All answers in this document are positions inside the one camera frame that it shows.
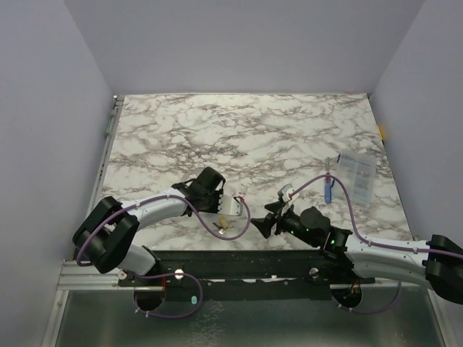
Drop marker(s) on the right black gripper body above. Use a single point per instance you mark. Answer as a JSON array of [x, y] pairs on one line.
[[276, 223]]

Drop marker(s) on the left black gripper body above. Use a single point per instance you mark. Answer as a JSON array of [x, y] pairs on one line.
[[211, 204]]

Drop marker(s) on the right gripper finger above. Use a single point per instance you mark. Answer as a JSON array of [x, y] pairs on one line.
[[274, 207], [266, 225]]

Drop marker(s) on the yellow key tag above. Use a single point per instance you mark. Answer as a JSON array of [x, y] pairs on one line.
[[224, 223]]

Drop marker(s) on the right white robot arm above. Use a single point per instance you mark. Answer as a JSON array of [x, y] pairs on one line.
[[435, 264]]

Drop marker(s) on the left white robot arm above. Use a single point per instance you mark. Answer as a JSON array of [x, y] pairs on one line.
[[105, 238]]

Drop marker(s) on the clear plastic organizer box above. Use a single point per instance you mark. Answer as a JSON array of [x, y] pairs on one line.
[[357, 173]]

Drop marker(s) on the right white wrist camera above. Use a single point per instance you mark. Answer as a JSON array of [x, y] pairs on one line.
[[285, 196]]

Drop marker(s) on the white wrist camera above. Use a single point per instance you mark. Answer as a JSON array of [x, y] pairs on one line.
[[229, 205], [285, 196]]

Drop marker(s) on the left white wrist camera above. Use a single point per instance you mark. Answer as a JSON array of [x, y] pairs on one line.
[[229, 205]]

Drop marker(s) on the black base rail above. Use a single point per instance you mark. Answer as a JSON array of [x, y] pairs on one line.
[[247, 275]]

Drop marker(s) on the left aluminium frame rail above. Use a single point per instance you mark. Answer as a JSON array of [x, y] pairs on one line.
[[109, 136]]

